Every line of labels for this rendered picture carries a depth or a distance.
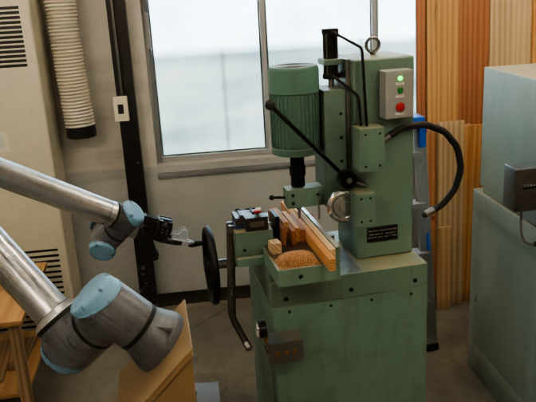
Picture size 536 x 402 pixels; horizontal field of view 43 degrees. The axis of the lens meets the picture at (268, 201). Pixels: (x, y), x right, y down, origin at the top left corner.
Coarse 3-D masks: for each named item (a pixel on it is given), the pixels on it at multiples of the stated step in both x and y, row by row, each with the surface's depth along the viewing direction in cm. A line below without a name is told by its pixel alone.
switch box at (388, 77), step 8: (384, 72) 227; (392, 72) 227; (400, 72) 228; (408, 72) 228; (384, 80) 228; (392, 80) 228; (408, 80) 229; (384, 88) 229; (392, 88) 229; (408, 88) 230; (384, 96) 230; (392, 96) 229; (408, 96) 231; (384, 104) 231; (392, 104) 230; (408, 104) 232; (384, 112) 231; (392, 112) 231; (408, 112) 232
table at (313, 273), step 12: (264, 252) 239; (312, 252) 233; (240, 264) 239; (252, 264) 240; (336, 264) 223; (276, 276) 223; (288, 276) 221; (300, 276) 221; (312, 276) 223; (324, 276) 224; (336, 276) 225
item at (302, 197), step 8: (312, 184) 251; (320, 184) 251; (288, 192) 246; (296, 192) 246; (304, 192) 247; (312, 192) 248; (320, 192) 248; (288, 200) 247; (296, 200) 247; (304, 200) 248; (312, 200) 248; (320, 200) 249; (288, 208) 248
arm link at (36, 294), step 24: (0, 240) 198; (0, 264) 196; (24, 264) 199; (24, 288) 197; (48, 288) 199; (48, 312) 197; (48, 336) 196; (72, 336) 193; (48, 360) 199; (72, 360) 197
